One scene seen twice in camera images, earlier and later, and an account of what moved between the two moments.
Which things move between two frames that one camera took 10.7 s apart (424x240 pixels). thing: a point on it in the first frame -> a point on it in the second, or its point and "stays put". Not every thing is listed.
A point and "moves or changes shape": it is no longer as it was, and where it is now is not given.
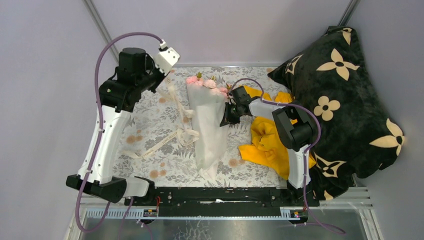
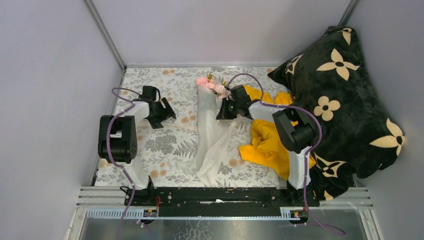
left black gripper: [148, 61] -> [167, 113]
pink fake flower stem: [225, 91] moves or changes shape
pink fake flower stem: [195, 79] -> [208, 81]
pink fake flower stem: [210, 83] stays put
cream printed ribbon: [187, 135] -> [194, 129]
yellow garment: [268, 146] stays put
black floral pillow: [358, 134] stays put
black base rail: [223, 202] stays put
